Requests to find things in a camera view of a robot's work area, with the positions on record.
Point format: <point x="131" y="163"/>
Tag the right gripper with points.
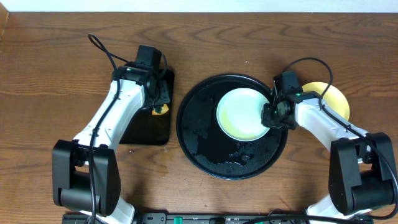
<point x="265" y="121"/>

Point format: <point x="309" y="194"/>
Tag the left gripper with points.
<point x="162" y="97"/>

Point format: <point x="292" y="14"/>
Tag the orange green scrub sponge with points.
<point x="160" y="110"/>

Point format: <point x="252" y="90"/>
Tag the light blue plate front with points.
<point x="239" y="112"/>

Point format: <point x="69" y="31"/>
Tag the yellow plate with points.
<point x="333" y="97"/>

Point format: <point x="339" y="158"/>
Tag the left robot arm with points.
<point x="85" y="174"/>

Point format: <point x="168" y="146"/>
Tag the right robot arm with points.
<point x="362" y="170"/>

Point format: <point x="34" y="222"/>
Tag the black rectangular tray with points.
<point x="145" y="129"/>

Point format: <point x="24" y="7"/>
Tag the black round tray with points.
<point x="208" y="147"/>

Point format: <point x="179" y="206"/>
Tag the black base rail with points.
<point x="163" y="218"/>

